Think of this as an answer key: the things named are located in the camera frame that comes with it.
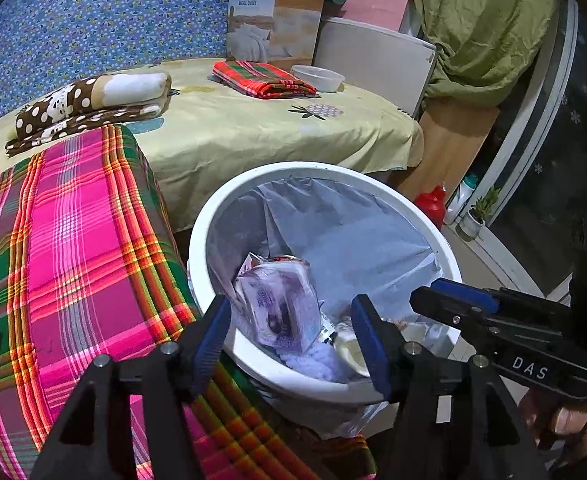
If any red detergent bottle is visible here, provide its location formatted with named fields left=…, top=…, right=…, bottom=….
left=414, top=184, right=448, bottom=231

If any small potted plant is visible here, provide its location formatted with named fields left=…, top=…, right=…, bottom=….
left=457, top=187, right=501, bottom=240

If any white bottle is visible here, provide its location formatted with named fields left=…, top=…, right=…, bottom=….
left=443, top=172, right=479, bottom=226

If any purple white packet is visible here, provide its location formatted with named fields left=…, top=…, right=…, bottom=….
left=233, top=255, right=324, bottom=353

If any red plaid folded cloth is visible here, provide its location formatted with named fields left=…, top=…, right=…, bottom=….
left=210, top=60, right=319, bottom=100

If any bed with yellow sheet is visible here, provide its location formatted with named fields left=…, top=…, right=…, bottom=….
left=0, top=57, right=424, bottom=233

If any white round bin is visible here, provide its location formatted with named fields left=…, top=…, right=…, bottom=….
left=187, top=161, right=463, bottom=406

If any white yogurt cup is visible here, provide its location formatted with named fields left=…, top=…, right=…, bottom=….
left=333, top=320, right=374, bottom=377

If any white board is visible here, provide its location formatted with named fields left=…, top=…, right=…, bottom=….
left=313, top=16, right=437, bottom=121

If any white door frame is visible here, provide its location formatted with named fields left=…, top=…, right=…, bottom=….
left=443, top=0, right=581, bottom=311

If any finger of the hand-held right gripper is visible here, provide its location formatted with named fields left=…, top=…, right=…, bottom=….
left=409, top=286, right=505, bottom=343
left=430, top=278, right=571, bottom=322

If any person's right hand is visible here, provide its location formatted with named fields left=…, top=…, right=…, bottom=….
left=518, top=389, right=587, bottom=471

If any white tissue wad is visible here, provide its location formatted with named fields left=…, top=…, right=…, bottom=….
left=278, top=344, right=355, bottom=384

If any clear plastic bin liner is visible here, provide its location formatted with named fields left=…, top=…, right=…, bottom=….
left=206, top=175, right=441, bottom=441

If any pink plaid blanket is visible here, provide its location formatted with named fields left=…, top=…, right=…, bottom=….
left=0, top=124, right=374, bottom=480

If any brown polka-dot blanket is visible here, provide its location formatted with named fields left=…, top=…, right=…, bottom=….
left=4, top=72, right=172, bottom=157

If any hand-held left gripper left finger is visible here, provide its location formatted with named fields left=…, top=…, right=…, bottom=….
left=30, top=294, right=232, bottom=480

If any green curtain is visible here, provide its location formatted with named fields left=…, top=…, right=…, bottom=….
left=403, top=0, right=559, bottom=108

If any wooden cabinet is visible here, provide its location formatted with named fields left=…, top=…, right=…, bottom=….
left=398, top=95, right=499, bottom=211

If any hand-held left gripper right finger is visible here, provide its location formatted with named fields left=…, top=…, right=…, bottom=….
left=351, top=294, right=549, bottom=480

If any white plastic bowl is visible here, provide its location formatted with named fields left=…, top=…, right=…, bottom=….
left=290, top=64, right=345, bottom=93

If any blue floral fabric panel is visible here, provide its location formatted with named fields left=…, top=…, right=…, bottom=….
left=0, top=0, right=289, bottom=136

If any cardboard quilt box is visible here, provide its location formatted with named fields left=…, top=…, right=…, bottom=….
left=222, top=0, right=349, bottom=68

